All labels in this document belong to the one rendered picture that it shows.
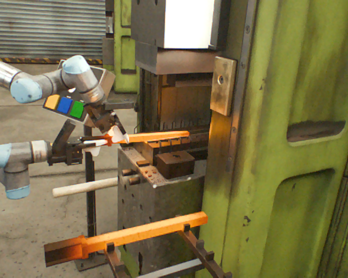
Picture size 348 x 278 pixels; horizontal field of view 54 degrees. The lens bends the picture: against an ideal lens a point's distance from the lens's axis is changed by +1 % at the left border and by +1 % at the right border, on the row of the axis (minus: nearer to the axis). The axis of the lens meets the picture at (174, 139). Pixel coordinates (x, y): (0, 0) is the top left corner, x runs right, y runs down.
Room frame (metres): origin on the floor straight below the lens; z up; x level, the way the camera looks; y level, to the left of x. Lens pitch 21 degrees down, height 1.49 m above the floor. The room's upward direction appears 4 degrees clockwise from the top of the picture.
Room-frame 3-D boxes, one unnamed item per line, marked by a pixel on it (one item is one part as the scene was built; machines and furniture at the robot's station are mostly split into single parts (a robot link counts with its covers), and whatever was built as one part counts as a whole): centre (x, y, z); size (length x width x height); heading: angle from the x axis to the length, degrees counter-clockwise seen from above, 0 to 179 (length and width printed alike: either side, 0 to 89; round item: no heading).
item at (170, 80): (1.37, -0.10, 1.24); 0.30 x 0.07 x 0.06; 119
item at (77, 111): (1.56, 0.47, 1.01); 0.07 x 0.05 x 0.07; 54
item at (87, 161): (1.72, 0.47, 0.54); 0.04 x 0.04 x 1.08; 29
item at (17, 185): (1.03, 0.54, 0.90); 0.11 x 0.08 x 0.11; 47
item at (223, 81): (1.06, -0.14, 1.27); 0.09 x 0.02 x 0.17; 29
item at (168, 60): (1.38, -0.06, 1.32); 0.42 x 0.20 x 0.10; 119
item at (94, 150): (1.13, 0.28, 1.00); 0.09 x 0.03 x 0.06; 117
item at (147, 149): (1.38, -0.06, 0.96); 0.42 x 0.20 x 0.09; 119
